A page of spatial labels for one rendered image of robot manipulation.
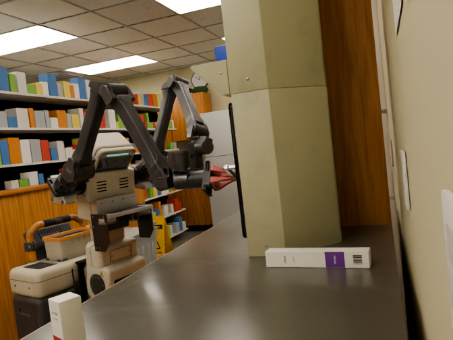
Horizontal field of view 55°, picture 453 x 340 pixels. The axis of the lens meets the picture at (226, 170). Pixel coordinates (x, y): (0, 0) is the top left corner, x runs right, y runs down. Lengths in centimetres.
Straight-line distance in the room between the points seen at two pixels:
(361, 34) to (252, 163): 62
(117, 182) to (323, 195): 103
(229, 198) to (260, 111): 529
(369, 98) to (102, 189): 116
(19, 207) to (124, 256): 137
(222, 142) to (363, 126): 499
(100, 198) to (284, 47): 108
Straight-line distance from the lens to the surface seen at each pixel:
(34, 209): 339
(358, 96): 157
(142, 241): 365
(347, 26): 161
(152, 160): 148
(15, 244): 327
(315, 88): 132
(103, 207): 196
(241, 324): 84
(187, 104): 193
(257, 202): 125
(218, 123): 648
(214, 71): 129
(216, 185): 139
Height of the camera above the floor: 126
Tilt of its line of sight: 3 degrees down
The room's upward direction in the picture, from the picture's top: 6 degrees counter-clockwise
